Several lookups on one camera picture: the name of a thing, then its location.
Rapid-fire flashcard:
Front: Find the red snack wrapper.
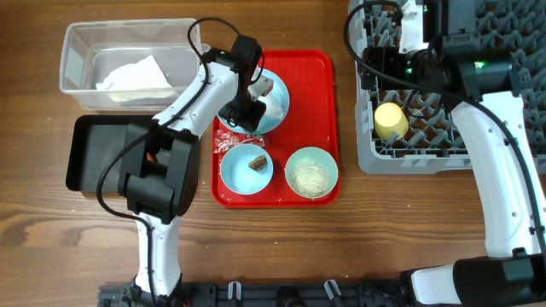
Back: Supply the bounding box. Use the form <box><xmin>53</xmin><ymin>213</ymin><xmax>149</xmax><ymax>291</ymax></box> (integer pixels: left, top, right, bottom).
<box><xmin>212</xmin><ymin>130</ymin><xmax>267</xmax><ymax>154</ymax></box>

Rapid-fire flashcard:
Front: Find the brown food scrap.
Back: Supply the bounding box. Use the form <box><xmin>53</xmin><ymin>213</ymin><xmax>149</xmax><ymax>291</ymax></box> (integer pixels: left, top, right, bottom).
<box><xmin>248</xmin><ymin>154</ymin><xmax>268</xmax><ymax>171</ymax></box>

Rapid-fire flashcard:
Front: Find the yellow plastic cup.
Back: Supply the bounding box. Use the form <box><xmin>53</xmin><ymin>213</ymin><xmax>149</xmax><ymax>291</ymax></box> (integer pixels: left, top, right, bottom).
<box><xmin>374</xmin><ymin>102</ymin><xmax>409</xmax><ymax>141</ymax></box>

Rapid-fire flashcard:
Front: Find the white napkin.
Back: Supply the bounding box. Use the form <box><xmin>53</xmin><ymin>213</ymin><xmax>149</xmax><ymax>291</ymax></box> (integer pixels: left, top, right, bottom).
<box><xmin>96</xmin><ymin>55</ymin><xmax>171</xmax><ymax>90</ymax></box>

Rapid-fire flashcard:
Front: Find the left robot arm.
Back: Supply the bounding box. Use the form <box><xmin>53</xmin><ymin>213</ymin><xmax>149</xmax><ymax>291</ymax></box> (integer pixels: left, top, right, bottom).
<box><xmin>113</xmin><ymin>46</ymin><xmax>265</xmax><ymax>306</ymax></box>

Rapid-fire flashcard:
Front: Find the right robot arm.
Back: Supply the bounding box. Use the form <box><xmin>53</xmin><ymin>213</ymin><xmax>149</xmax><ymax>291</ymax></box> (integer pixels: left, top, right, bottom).
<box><xmin>351</xmin><ymin>1</ymin><xmax>545</xmax><ymax>306</ymax></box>

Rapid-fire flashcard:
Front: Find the grey dishwasher rack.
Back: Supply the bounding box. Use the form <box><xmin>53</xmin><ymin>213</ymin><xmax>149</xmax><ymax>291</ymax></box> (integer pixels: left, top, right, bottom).
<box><xmin>348</xmin><ymin>1</ymin><xmax>545</xmax><ymax>174</ymax></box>

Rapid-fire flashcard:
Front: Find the light blue plate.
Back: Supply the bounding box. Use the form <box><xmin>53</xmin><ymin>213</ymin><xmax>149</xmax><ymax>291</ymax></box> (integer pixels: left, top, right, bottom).
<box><xmin>217</xmin><ymin>67</ymin><xmax>290</xmax><ymax>135</ymax></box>

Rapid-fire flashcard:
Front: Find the light blue bowl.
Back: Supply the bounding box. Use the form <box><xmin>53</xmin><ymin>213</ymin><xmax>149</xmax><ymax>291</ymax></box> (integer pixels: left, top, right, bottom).
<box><xmin>220</xmin><ymin>144</ymin><xmax>274</xmax><ymax>195</ymax></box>

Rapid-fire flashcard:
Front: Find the red serving tray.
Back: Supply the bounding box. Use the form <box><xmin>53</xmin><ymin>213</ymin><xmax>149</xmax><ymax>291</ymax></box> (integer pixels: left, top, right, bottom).
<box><xmin>210</xmin><ymin>49</ymin><xmax>340</xmax><ymax>209</ymax></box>

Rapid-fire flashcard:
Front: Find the green bowl with rice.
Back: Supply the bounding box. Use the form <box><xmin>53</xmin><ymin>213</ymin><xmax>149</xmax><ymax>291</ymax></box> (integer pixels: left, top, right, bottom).
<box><xmin>284</xmin><ymin>147</ymin><xmax>339</xmax><ymax>200</ymax></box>

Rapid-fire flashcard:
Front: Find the clear plastic bin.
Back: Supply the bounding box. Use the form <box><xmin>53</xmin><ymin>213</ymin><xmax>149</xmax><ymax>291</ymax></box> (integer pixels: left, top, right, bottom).
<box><xmin>59</xmin><ymin>18</ymin><xmax>209</xmax><ymax>112</ymax></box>

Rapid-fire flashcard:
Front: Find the black plastic tray bin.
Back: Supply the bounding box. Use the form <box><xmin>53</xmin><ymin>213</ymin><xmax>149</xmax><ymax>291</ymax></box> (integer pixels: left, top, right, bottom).
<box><xmin>66</xmin><ymin>114</ymin><xmax>152</xmax><ymax>194</ymax></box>

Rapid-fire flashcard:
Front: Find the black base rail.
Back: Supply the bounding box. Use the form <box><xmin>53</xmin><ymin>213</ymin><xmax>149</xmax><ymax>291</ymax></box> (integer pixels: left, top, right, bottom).
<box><xmin>97</xmin><ymin>279</ymin><xmax>410</xmax><ymax>307</ymax></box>

